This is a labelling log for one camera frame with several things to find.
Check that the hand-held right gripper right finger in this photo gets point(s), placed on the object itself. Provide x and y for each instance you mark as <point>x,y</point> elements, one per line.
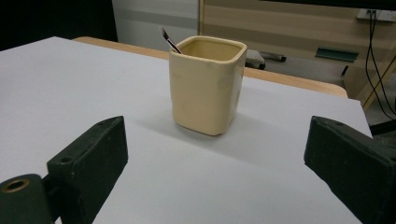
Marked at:
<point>351,161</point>

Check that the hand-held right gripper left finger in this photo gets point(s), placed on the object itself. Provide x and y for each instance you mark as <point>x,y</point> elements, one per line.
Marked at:
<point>90,158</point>

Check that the cream square ceramic cup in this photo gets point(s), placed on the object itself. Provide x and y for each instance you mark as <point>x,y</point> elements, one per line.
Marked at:
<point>205,96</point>

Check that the black makeup brush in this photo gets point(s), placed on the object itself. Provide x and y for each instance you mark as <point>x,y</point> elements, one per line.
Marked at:
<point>170,42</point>

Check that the dark green tray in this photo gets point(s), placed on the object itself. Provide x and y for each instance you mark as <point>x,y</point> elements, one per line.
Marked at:
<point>336,54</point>

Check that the grey and black cylinder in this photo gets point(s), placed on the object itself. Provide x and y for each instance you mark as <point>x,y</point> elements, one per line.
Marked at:
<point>274,56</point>

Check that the grey and black caster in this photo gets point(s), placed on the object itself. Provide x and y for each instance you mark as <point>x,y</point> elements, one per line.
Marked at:
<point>254,59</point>

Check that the black curtain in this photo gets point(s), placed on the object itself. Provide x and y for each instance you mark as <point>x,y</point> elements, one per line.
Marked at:
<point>53,18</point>

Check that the white power strip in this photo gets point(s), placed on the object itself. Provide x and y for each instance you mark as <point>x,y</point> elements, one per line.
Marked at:
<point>381,15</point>

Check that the light wooden desk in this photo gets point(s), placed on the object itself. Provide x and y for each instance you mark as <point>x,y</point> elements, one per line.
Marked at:
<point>280,28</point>

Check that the black horizontal bar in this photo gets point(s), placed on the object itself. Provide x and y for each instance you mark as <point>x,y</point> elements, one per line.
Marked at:
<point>342,3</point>

